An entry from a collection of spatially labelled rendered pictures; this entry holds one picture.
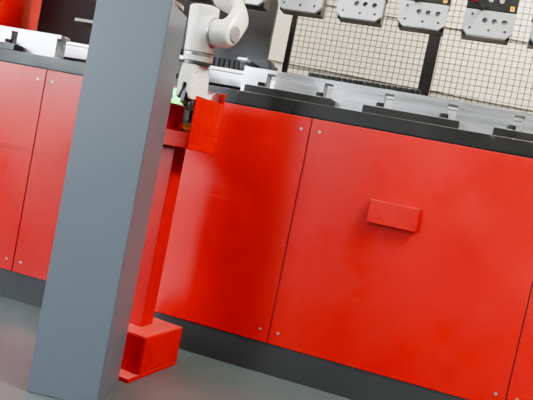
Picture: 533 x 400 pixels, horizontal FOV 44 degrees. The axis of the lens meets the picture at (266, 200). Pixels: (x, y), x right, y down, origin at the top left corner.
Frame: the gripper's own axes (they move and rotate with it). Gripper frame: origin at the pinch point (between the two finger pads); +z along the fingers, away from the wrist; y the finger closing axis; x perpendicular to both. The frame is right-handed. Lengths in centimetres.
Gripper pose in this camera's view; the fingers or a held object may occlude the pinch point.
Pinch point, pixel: (189, 117)
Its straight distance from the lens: 190.7
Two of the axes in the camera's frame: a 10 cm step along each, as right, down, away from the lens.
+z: -1.6, 9.8, 1.5
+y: -4.2, 0.7, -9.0
